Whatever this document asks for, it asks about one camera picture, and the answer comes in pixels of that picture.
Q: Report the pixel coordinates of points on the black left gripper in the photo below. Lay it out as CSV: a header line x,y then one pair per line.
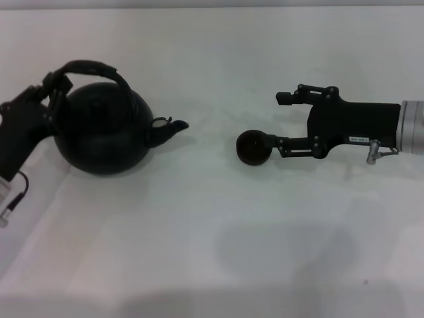
x,y
20,132

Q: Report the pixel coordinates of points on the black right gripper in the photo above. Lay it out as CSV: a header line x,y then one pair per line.
x,y
357,122

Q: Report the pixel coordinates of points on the small dark brown teacup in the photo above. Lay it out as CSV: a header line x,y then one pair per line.
x,y
253,149

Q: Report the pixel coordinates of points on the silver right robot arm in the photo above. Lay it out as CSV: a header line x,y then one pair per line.
x,y
412,126

